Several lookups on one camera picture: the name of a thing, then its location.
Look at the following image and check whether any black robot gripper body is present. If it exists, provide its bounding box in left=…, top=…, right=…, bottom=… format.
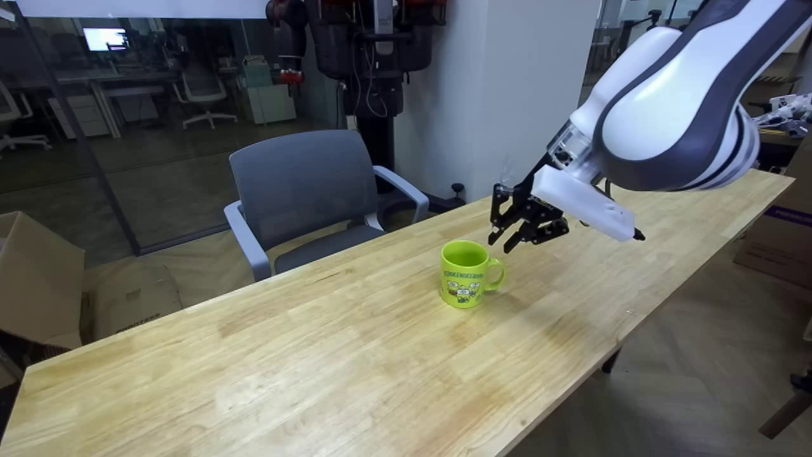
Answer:
left=510, top=157, right=558, bottom=225

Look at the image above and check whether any computer monitor behind glass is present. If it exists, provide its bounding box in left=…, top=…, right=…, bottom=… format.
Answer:
left=84, top=27, right=127, bottom=53

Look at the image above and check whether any grey office chair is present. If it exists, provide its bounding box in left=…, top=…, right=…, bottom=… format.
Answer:
left=223, top=129, right=429, bottom=282

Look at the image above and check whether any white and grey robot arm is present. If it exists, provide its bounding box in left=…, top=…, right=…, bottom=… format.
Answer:
left=490, top=0, right=812, bottom=248

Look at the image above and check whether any brown cardboard box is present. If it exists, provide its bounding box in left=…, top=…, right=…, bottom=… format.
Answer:
left=0, top=210, right=84, bottom=347

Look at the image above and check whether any white office chair behind glass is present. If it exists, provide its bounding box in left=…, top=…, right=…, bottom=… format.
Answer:
left=174, top=68, right=236, bottom=129

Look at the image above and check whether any yellow-green plastic mug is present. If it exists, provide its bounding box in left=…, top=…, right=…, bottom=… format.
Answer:
left=440, top=239, right=505, bottom=310

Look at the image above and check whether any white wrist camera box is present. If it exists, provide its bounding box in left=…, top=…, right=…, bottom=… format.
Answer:
left=530, top=164, right=644, bottom=242

